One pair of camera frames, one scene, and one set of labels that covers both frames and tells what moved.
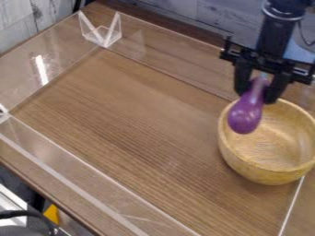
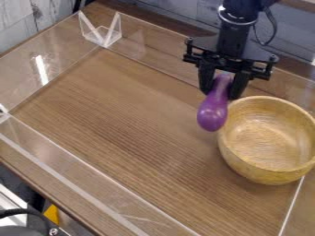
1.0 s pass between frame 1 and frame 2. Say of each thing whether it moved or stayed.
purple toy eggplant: moved
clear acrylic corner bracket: stayed
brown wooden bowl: stayed
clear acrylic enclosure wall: stayed
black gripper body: moved
